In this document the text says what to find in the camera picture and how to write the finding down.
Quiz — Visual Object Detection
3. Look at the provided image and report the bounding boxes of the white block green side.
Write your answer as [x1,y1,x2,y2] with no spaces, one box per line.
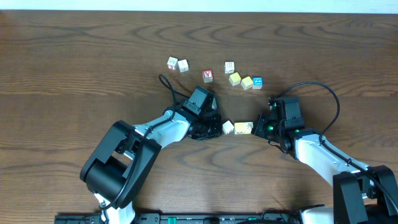
[222,120,234,135]

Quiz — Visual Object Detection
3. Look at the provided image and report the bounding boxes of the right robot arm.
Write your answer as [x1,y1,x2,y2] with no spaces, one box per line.
[251,96,397,223]

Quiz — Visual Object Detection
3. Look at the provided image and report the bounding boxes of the blue top block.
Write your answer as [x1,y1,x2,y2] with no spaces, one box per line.
[252,77,264,90]

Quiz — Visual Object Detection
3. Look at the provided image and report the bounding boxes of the white ladybug block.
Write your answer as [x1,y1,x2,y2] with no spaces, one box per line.
[244,122,254,134]

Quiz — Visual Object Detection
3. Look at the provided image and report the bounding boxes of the yellow block with plane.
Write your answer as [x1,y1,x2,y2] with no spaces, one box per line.
[229,72,241,86]

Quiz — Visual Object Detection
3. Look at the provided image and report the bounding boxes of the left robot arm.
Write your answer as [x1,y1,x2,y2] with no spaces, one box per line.
[80,86,223,223]

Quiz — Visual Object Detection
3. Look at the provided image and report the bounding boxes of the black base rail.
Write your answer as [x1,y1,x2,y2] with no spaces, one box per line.
[54,208,304,224]

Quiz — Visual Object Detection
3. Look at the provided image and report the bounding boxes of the red letter A block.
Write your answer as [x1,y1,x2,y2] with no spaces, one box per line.
[203,70,213,83]

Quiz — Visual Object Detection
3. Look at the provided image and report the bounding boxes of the white block red side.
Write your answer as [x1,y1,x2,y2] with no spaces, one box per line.
[167,57,178,70]

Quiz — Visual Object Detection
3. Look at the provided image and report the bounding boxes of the white block blue X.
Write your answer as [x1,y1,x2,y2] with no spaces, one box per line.
[224,62,235,74]

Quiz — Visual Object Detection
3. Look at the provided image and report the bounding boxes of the yellow block letter O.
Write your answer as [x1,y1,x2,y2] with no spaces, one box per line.
[234,123,247,134]

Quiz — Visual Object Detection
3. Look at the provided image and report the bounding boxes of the yellow block letter B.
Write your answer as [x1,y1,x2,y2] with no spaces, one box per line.
[241,76,254,90]

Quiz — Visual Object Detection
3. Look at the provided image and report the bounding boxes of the plain white block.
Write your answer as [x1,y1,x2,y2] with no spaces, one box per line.
[178,59,189,72]

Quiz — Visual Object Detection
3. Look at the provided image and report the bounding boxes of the left black cable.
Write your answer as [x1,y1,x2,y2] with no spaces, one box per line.
[99,73,190,211]

